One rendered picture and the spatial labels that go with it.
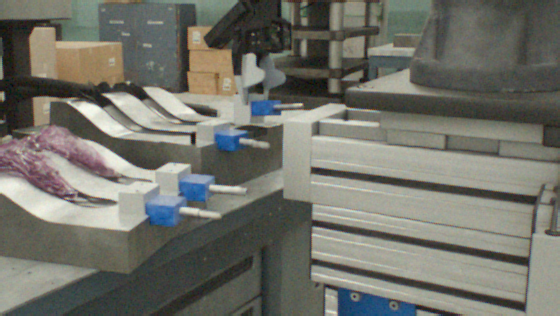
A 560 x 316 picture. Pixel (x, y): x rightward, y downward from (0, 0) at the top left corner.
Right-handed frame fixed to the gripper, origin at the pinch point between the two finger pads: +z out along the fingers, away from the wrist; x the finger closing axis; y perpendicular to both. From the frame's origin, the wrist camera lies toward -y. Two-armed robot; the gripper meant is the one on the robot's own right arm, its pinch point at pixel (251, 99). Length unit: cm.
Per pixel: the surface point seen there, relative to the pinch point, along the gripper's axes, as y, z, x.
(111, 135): -19.1, 5.8, -17.3
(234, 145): 4.6, 8.2, -12.2
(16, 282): 2, 22, -53
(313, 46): -234, -73, 455
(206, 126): -0.4, 4.8, -13.2
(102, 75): -373, -48, 307
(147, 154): -10.7, 9.3, -17.0
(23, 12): -82, -29, 11
